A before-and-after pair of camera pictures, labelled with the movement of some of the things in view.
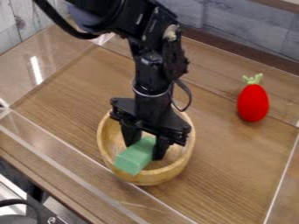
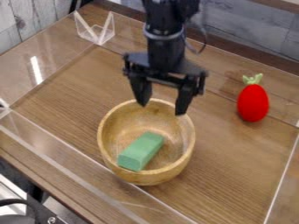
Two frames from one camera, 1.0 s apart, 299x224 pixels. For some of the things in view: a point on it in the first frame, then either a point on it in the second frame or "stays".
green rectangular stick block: (135, 156) stays
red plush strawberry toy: (252, 100) stays
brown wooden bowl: (160, 170) stays
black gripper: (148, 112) → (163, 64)
